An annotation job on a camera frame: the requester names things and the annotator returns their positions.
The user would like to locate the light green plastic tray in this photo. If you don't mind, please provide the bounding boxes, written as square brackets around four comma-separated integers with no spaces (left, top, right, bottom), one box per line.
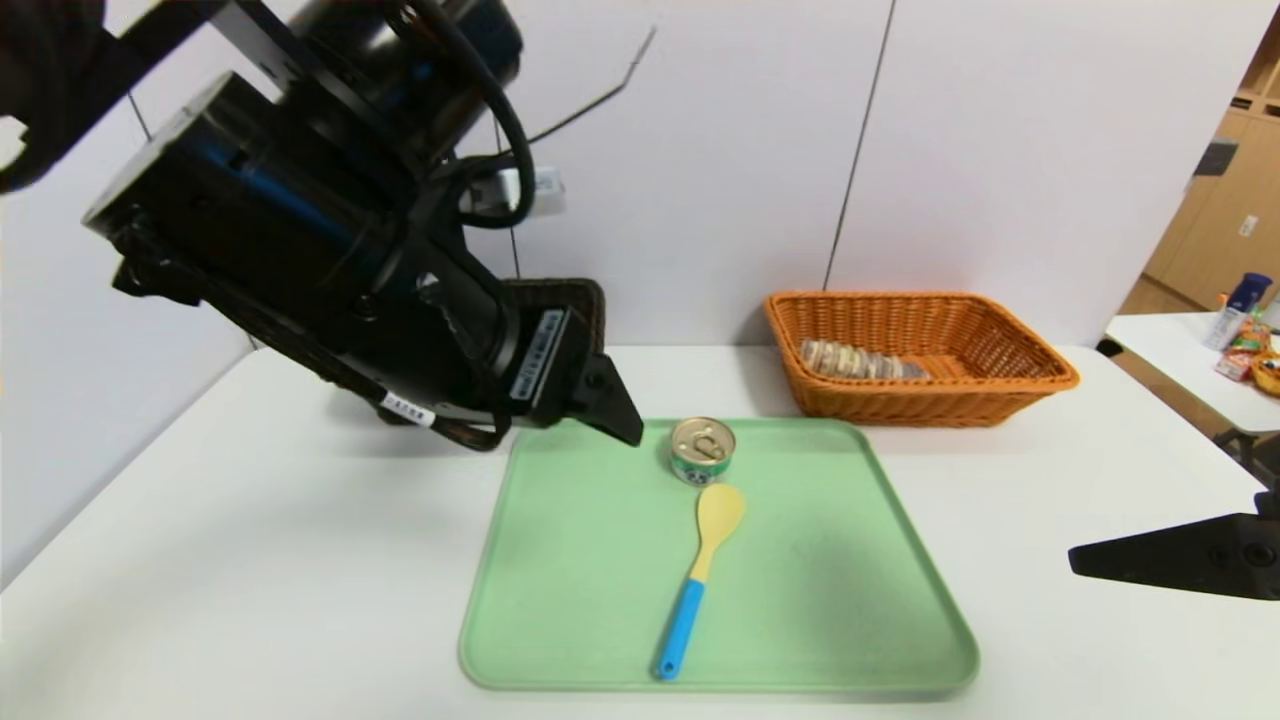
[459,418,981,694]

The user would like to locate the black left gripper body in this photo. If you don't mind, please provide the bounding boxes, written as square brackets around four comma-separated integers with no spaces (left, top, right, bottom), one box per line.
[416,243,607,427]

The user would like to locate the orange wicker basket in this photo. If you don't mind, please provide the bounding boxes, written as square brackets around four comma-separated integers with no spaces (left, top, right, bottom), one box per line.
[765,290,1081,429]

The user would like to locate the colourful snack packs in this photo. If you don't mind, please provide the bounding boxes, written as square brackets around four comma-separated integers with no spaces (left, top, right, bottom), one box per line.
[1215,308,1280,383]

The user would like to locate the yellow spoon with blue handle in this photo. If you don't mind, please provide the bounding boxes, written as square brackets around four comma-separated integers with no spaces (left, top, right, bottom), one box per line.
[655,484,747,683]

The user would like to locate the dark brown wicker basket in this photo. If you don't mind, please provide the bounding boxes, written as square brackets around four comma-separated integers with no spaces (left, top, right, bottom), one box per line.
[497,277,608,353]

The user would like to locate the white side table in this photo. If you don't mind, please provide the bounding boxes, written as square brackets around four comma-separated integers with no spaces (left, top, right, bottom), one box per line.
[1105,312,1280,491]

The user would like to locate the wooden cabinet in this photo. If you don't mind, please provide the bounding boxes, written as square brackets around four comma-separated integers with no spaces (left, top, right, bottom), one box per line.
[1118,10,1280,316]

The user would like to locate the blue white bottle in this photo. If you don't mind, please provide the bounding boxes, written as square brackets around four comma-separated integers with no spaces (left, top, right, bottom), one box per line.
[1205,272,1274,351]

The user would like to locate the tin can with green label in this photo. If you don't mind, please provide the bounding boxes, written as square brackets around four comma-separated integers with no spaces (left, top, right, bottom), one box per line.
[670,417,738,488]

